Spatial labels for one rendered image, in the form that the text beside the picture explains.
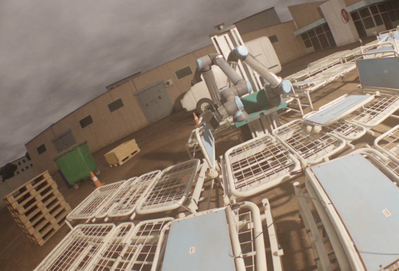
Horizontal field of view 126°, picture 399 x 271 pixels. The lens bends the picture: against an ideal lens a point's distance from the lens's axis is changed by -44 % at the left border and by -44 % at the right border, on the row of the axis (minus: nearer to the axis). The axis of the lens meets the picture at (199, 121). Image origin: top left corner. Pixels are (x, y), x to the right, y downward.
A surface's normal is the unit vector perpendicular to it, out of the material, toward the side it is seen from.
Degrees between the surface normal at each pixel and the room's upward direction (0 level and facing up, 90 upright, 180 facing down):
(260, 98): 90
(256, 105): 90
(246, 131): 90
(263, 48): 88
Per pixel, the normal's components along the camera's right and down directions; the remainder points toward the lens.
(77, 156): 0.29, 0.11
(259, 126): -0.08, 0.21
